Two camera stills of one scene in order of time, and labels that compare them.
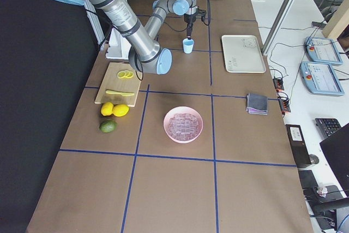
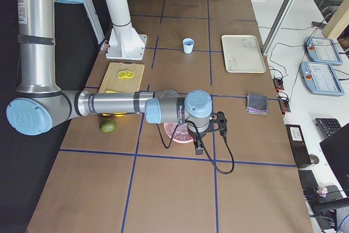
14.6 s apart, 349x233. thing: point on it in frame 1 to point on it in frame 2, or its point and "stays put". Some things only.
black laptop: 336,148 stays put
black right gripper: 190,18 to 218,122
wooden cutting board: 120,85 stays put
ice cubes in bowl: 183,126 stays put
